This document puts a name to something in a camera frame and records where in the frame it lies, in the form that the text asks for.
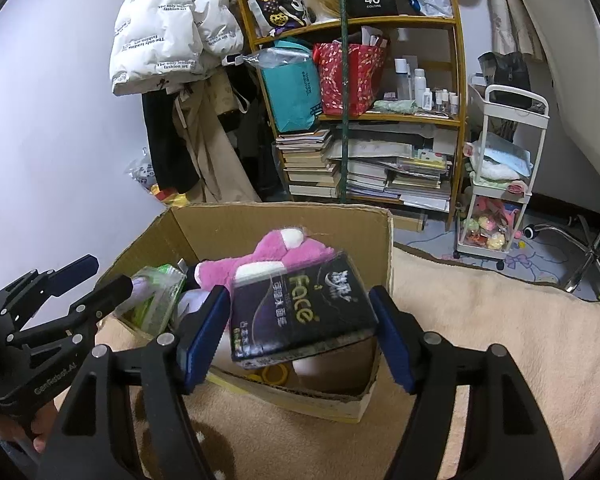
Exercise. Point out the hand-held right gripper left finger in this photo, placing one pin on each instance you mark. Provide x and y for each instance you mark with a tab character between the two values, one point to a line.
205	340

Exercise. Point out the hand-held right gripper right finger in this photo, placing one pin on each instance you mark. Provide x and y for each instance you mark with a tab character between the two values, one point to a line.
392	345

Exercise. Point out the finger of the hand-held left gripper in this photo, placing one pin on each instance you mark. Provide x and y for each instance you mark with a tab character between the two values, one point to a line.
112	292
75	267

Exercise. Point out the small white purple plush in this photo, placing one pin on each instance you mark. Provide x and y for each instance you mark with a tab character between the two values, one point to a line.
192	305

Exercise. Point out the green plastic packet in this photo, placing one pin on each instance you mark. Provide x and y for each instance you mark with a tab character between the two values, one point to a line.
157	300

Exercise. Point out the beige foam pad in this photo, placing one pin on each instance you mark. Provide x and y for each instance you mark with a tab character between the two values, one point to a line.
312	367

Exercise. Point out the black tissue pack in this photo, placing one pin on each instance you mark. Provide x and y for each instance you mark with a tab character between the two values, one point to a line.
300	310

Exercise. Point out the pink plush toy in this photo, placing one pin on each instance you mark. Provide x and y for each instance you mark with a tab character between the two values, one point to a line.
275	252

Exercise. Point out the cardboard box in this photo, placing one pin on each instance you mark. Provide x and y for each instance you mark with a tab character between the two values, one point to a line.
205	225

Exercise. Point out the person's left hand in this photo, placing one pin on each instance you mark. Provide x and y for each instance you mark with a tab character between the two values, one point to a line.
45	425

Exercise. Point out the beige floral blanket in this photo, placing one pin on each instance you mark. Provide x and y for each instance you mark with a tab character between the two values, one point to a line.
480	320

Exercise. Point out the yellow red packet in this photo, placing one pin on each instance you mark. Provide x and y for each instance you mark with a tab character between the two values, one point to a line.
165	194

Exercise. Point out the patterned plastic bag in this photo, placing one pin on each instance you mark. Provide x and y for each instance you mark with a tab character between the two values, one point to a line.
140	170

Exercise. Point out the black coat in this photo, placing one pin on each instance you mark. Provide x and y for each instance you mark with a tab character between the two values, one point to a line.
165	150

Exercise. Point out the pile of small toys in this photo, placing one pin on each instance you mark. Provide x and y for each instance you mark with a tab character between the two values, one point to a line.
490	225

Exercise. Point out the beige trench coat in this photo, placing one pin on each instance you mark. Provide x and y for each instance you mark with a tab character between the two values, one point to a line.
215	160

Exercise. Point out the pile of books and papers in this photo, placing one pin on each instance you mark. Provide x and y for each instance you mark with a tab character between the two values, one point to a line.
380	175

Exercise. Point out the stack of books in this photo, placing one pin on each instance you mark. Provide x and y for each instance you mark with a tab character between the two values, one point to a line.
310	165

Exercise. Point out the folded towels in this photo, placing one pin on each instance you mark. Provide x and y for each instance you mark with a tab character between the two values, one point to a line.
500	165

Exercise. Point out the office chair base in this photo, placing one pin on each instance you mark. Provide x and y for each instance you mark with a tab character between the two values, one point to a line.
595	250

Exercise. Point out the pale green cloth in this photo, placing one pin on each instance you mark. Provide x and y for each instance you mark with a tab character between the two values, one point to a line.
395	106

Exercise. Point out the green pole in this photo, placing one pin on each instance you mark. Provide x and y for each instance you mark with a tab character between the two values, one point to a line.
346	110

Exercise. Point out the white puffer jacket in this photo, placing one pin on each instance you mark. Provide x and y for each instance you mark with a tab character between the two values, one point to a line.
165	25

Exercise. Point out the group of white cosmetic bottles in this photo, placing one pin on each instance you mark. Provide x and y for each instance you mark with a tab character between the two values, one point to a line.
420	85

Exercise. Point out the teal paper bag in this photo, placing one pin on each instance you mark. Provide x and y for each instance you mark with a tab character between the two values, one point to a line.
292	90

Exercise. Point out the red gift bag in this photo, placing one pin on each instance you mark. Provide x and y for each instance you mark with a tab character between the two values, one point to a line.
347	80

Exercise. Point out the white trolley cart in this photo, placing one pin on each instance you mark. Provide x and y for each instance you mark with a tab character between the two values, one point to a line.
517	92

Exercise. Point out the clear zip bag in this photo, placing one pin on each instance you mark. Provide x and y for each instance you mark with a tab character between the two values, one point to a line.
275	57

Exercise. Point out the white duvet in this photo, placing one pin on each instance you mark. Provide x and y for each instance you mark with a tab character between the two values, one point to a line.
580	85

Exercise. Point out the wooden shelf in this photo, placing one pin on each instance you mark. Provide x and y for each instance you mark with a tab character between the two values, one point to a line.
405	22

